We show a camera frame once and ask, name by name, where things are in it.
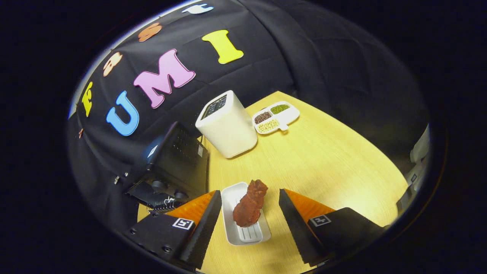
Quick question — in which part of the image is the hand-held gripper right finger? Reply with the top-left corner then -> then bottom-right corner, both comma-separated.
279,188 -> 387,266

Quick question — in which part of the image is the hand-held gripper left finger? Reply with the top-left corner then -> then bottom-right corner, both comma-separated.
124,190 -> 222,271

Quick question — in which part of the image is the reddish brown meat piece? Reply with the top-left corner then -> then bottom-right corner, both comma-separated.
233,180 -> 268,228

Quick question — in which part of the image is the black toaster oven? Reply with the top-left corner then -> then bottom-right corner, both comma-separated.
126,121 -> 210,213

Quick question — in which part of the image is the white pop-up toaster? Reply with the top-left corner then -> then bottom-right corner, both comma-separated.
195,90 -> 258,159

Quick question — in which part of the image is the white rectangular plate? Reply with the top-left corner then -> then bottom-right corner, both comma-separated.
221,182 -> 271,246

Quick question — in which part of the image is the white divided dish with beans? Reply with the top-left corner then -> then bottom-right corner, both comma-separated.
252,101 -> 300,135

